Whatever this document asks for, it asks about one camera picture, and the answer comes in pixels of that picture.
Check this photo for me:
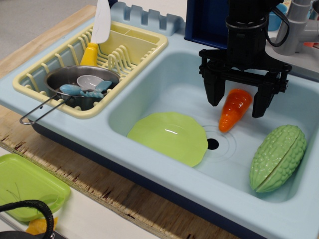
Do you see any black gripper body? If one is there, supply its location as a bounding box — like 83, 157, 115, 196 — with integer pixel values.
199, 26, 292, 93

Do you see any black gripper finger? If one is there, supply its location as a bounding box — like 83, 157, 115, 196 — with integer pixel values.
252, 84, 274, 118
204, 78, 225, 107

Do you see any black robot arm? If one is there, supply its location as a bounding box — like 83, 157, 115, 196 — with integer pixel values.
199, 0, 292, 118

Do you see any orange toy carrot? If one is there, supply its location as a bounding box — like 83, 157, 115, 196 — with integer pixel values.
219, 89, 253, 132

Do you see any light green plastic plate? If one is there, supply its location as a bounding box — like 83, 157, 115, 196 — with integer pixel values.
127, 112, 208, 167

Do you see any blue bowl in background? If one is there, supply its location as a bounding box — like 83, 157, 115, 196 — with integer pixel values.
268, 3, 288, 31

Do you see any green toy bitter melon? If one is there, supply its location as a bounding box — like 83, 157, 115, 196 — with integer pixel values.
249, 124, 307, 193

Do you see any dark blue box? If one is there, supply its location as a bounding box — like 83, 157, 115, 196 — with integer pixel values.
184, 0, 229, 49

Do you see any grey toy faucet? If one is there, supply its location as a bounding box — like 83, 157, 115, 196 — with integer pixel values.
273, 0, 319, 56

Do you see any light blue toy sink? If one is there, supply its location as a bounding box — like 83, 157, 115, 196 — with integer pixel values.
0, 2, 319, 239

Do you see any light blue plastic fork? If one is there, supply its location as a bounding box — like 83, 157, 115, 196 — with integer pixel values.
80, 81, 112, 98

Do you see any grey plastic spoon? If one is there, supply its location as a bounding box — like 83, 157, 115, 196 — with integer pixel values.
77, 75, 103, 91

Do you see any yellow dish drying rack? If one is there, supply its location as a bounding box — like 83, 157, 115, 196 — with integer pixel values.
12, 21, 168, 119

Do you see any light blue plastic spoon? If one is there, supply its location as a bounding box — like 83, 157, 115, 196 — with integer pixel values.
59, 84, 81, 96

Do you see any green plastic tray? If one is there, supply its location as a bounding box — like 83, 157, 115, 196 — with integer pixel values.
0, 154, 70, 218

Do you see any steel pot with handle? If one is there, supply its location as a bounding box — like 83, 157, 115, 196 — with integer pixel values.
19, 66, 120, 125

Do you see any white knife yellow handle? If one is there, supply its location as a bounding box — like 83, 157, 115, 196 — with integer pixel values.
80, 0, 111, 66

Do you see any black cable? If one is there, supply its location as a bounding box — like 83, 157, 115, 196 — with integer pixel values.
0, 200, 55, 239

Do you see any yellow object under cable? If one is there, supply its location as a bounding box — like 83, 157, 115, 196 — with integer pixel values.
25, 218, 47, 236

